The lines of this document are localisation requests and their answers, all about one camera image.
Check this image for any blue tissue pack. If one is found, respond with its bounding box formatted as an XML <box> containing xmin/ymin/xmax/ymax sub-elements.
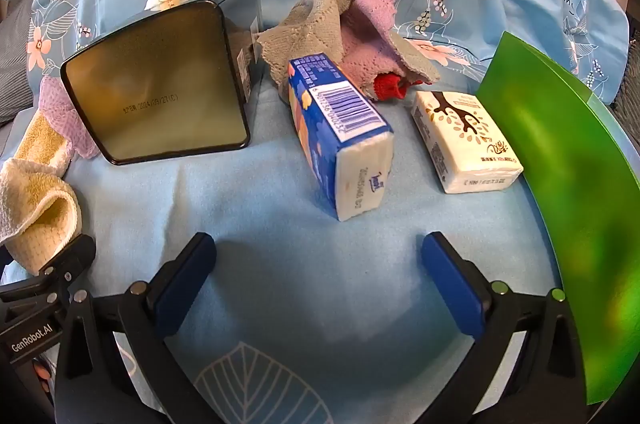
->
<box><xmin>287</xmin><ymin>53</ymin><xmax>395</xmax><ymax>222</ymax></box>

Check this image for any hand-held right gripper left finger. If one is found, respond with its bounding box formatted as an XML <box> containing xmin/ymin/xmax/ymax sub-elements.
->
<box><xmin>54</xmin><ymin>231</ymin><xmax>221</xmax><ymax>424</ymax></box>

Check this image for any red and white cloth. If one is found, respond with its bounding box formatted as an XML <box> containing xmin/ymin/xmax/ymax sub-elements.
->
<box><xmin>372</xmin><ymin>73</ymin><xmax>436</xmax><ymax>102</ymax></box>

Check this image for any white tissue pack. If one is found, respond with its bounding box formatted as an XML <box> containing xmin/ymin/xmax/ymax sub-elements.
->
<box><xmin>411</xmin><ymin>90</ymin><xmax>525</xmax><ymax>195</ymax></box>

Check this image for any blue floral bedsheet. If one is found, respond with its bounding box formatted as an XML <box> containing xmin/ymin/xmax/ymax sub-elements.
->
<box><xmin>0</xmin><ymin>0</ymin><xmax>631</xmax><ymax>424</ymax></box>

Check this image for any dark metal tin box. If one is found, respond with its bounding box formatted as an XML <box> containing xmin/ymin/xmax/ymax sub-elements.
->
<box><xmin>60</xmin><ymin>0</ymin><xmax>265</xmax><ymax>166</ymax></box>

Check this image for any lavender knit cloth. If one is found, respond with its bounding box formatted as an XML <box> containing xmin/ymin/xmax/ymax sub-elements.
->
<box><xmin>340</xmin><ymin>0</ymin><xmax>436</xmax><ymax>88</ymax></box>

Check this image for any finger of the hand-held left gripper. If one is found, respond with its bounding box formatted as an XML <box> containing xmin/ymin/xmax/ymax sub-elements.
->
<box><xmin>0</xmin><ymin>234</ymin><xmax>97</xmax><ymax>377</ymax></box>

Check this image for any yellow and pink cloth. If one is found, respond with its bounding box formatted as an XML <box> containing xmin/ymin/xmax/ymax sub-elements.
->
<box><xmin>0</xmin><ymin>113</ymin><xmax>83</xmax><ymax>276</ymax></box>

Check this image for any grey knit cloth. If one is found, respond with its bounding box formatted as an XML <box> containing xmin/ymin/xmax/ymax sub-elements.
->
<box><xmin>256</xmin><ymin>0</ymin><xmax>443</xmax><ymax>102</ymax></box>

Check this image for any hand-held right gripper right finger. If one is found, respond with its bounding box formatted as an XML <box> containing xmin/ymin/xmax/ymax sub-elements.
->
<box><xmin>421</xmin><ymin>231</ymin><xmax>587</xmax><ymax>424</ymax></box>

